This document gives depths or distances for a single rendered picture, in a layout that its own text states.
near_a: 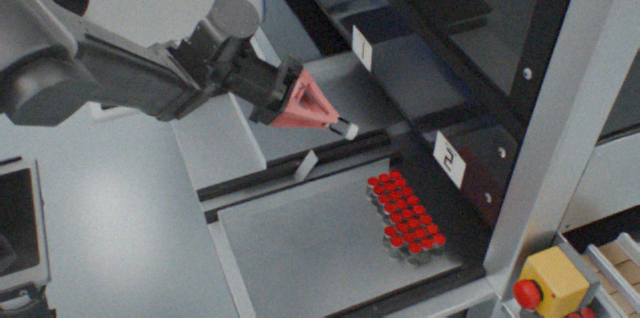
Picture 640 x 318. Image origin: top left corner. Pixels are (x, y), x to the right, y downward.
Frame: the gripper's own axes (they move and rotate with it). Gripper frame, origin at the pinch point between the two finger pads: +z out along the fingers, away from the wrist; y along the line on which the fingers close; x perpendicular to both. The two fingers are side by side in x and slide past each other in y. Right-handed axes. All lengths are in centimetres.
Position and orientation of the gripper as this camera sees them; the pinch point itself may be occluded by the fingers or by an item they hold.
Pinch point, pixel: (328, 119)
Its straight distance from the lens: 80.8
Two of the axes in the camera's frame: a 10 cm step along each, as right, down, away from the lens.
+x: 3.2, -8.5, 4.2
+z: 8.6, 4.4, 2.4
